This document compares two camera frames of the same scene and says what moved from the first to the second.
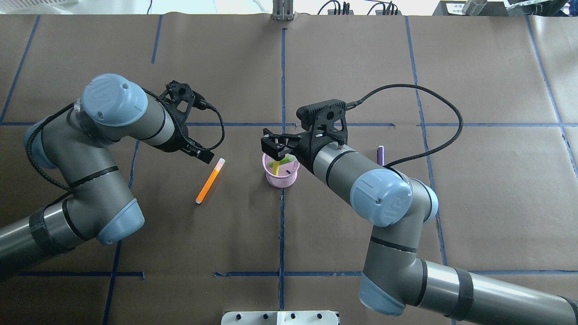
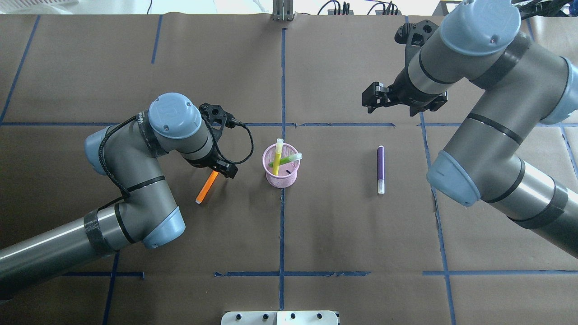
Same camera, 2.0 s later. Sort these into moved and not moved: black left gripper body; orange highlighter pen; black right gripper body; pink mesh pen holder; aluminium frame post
Moved: black left gripper body; black right gripper body
Not moved: aluminium frame post; pink mesh pen holder; orange highlighter pen
